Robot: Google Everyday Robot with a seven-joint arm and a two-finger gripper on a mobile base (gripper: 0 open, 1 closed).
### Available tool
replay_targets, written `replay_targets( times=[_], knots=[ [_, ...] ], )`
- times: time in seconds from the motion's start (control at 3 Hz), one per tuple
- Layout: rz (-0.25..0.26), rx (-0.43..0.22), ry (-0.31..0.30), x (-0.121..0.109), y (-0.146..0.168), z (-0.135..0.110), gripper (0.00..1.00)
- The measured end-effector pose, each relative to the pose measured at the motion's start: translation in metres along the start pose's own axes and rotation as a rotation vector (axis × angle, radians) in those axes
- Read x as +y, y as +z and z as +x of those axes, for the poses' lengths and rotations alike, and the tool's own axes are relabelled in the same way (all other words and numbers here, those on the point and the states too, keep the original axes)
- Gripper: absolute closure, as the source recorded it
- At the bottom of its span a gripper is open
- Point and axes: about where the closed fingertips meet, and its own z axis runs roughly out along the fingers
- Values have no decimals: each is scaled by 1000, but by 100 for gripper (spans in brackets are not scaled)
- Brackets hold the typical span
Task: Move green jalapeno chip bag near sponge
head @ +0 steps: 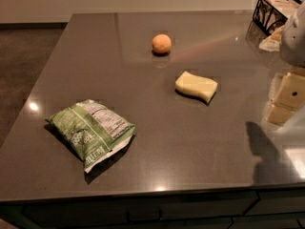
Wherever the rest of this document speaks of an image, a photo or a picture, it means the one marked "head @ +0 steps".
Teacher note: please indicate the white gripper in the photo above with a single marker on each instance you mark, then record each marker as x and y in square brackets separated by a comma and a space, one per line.
[294, 40]

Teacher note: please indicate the green jalapeno chip bag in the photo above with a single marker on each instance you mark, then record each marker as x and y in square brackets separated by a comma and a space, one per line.
[94, 132]

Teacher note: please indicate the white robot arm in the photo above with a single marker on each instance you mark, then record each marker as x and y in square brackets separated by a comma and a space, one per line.
[299, 15]

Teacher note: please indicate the yellow sponge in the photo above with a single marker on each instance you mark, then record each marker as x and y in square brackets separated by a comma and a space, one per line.
[196, 86]

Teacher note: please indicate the white napkin stack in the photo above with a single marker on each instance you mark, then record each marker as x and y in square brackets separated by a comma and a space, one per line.
[272, 42]

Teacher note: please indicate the orange fruit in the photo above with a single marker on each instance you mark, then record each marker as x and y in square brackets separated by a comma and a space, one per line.
[161, 43]

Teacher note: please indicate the black wire napkin holder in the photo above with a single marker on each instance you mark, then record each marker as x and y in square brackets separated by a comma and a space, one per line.
[272, 14]

